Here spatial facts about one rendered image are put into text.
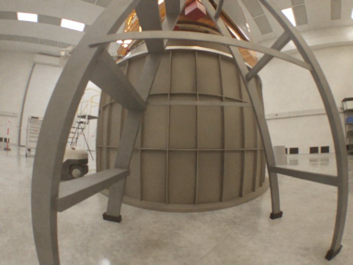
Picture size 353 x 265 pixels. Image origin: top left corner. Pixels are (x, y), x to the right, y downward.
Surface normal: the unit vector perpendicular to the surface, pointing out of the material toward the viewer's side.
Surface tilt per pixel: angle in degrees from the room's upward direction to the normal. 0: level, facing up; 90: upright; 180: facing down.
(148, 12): 180
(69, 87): 87
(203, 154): 90
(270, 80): 90
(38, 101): 90
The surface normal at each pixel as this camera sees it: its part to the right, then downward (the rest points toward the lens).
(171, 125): -0.09, -0.10
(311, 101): -0.72, -0.08
